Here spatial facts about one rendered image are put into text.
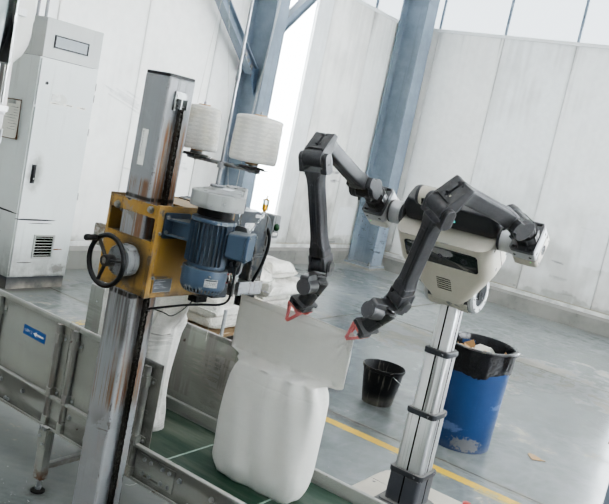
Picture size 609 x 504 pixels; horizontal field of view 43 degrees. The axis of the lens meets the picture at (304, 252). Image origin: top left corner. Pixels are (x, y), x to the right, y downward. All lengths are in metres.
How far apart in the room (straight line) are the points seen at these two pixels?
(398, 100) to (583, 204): 3.01
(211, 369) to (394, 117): 8.40
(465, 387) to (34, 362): 2.52
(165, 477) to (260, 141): 1.26
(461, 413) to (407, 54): 7.54
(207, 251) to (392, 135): 9.06
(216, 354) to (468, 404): 1.90
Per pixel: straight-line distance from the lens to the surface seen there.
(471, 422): 4.82
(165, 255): 2.60
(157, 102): 2.58
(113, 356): 2.71
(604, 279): 10.51
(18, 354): 3.54
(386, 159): 11.42
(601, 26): 10.92
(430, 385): 3.11
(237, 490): 2.87
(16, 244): 6.52
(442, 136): 11.34
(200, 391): 3.48
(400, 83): 11.50
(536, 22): 11.18
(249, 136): 2.56
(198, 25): 8.33
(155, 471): 2.97
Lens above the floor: 1.64
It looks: 8 degrees down
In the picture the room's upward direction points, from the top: 12 degrees clockwise
